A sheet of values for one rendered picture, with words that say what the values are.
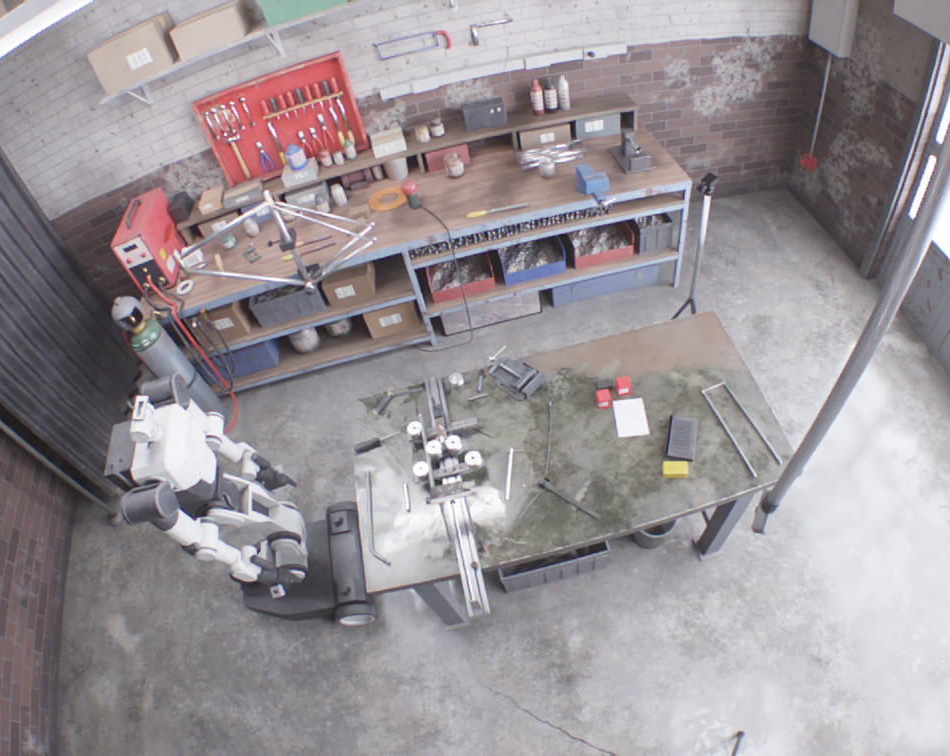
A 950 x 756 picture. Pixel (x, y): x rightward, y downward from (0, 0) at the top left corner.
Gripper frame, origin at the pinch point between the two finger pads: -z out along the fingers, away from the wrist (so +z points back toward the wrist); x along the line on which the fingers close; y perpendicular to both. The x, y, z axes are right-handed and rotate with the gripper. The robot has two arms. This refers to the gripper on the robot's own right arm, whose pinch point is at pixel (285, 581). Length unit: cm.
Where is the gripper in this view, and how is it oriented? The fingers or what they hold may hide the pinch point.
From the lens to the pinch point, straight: 234.0
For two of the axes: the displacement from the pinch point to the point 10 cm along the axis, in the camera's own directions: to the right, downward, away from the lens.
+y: -2.0, -7.6, 6.1
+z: -3.4, -5.3, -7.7
